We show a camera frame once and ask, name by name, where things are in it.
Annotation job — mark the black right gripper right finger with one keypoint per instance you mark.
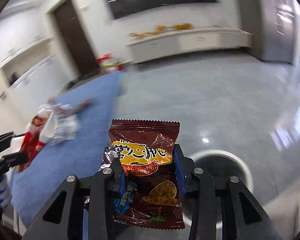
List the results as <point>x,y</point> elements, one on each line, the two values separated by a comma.
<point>241,214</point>

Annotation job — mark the dark brown entrance door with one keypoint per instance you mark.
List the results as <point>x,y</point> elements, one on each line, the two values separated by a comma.
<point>75,39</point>

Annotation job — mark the blue shaggy rug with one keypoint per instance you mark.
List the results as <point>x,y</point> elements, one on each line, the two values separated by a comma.
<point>81,157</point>

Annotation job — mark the red snack bag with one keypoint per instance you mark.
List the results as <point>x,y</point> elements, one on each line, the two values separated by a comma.
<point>40,132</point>

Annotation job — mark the yellow dragon garland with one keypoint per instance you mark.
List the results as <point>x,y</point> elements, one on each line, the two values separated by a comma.
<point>161,29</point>

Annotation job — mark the white lower shoe cabinet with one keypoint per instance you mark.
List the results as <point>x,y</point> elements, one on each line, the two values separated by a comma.
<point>36,73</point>

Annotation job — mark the red white gift bag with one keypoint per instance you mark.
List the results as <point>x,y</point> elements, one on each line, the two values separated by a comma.
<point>109,64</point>

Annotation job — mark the white round trash bin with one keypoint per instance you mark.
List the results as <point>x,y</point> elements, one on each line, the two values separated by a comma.
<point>221,165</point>

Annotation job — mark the blue white gloved left hand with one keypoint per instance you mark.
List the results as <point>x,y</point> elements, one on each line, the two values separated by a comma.
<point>5,193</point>

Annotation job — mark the white printed paper packet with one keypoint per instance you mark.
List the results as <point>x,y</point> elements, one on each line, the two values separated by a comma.
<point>66,122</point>

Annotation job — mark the brown snack packet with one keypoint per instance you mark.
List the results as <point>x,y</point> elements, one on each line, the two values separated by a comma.
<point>150,197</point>

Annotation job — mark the white TV cabinet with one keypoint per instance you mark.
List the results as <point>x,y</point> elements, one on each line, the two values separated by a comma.
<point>187,41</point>

